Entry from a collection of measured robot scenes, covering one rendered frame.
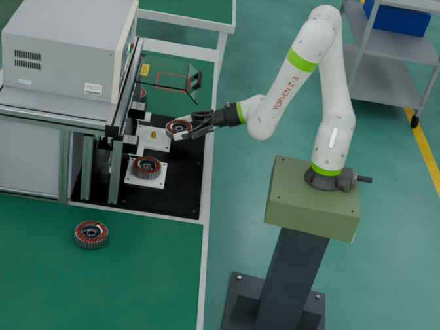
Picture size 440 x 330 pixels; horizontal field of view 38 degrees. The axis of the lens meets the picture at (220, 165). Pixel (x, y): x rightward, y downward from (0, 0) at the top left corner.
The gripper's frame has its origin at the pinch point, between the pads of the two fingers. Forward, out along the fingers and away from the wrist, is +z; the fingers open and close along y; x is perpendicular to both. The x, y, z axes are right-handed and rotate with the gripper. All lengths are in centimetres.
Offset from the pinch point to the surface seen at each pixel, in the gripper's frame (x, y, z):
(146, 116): -9.7, 1.0, 10.7
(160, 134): 2.0, -2.5, 9.5
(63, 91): -45, 32, 24
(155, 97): 2.4, -36.7, 15.6
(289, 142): 110, -133, -29
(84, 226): -7, 60, 27
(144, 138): -0.8, 2.2, 14.9
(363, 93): 118, -183, -85
